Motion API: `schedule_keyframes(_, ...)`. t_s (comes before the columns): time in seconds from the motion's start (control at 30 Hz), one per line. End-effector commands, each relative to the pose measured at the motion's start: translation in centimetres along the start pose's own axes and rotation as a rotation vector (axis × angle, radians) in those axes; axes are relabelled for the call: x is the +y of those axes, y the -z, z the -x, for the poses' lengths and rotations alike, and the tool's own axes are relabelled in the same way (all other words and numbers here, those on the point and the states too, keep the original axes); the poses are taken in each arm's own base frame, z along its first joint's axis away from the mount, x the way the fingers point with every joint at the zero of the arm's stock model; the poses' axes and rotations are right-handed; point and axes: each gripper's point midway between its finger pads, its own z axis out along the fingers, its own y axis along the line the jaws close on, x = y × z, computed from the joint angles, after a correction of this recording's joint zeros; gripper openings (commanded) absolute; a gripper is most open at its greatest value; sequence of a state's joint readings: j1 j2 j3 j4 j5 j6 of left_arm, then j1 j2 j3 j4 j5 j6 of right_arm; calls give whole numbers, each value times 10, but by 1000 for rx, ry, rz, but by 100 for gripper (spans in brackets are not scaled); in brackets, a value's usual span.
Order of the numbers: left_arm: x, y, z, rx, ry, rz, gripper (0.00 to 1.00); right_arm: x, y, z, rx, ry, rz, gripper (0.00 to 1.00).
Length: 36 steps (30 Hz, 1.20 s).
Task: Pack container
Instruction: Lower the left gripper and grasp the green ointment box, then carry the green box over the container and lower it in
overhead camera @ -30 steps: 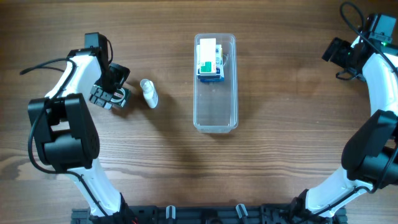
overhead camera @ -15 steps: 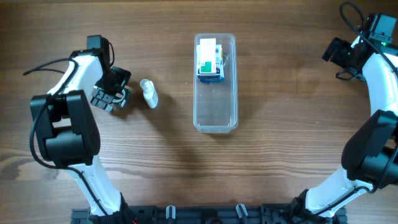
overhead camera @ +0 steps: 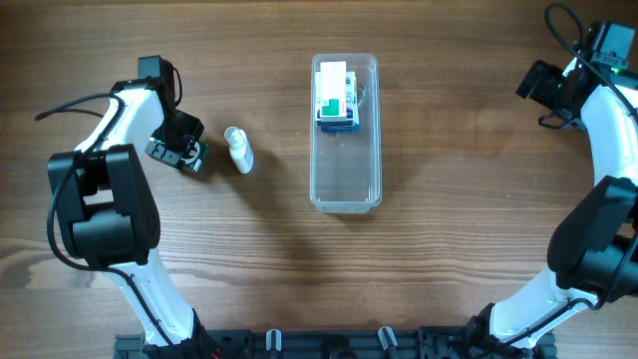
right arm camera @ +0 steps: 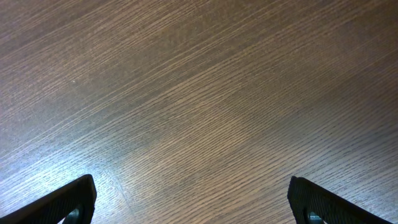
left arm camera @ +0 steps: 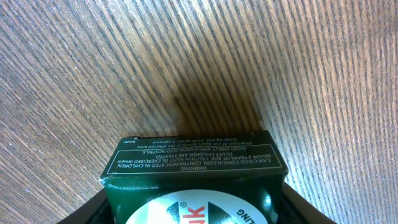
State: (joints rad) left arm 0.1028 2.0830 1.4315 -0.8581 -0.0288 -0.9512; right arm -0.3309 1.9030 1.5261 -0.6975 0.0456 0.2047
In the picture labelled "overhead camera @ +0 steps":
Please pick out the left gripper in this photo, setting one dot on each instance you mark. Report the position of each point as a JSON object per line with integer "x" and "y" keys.
{"x": 181, "y": 135}

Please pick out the white blue Hansaplast box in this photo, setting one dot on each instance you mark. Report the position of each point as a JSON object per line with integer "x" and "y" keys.
{"x": 352, "y": 104}

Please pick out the clear plastic container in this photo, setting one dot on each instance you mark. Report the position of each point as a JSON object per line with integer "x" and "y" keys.
{"x": 346, "y": 168}

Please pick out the white spray bottle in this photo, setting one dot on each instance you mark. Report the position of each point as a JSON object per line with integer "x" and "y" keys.
{"x": 239, "y": 148}

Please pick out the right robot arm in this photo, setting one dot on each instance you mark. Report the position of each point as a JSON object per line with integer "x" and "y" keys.
{"x": 588, "y": 262}

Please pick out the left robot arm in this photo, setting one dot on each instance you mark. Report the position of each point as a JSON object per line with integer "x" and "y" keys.
{"x": 103, "y": 216}

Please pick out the white green medicine box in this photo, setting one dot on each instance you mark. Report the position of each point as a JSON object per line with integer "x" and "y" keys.
{"x": 333, "y": 91}

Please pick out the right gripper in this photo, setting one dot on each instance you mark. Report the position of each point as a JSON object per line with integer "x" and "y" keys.
{"x": 539, "y": 93}

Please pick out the green Zam-Buk tin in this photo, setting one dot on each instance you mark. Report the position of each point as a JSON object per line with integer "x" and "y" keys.
{"x": 194, "y": 160}

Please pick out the blue yellow VapoDrops box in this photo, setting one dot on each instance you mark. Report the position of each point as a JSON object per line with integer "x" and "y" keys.
{"x": 340, "y": 129}

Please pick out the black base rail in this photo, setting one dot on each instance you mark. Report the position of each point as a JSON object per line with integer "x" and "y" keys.
{"x": 423, "y": 343}

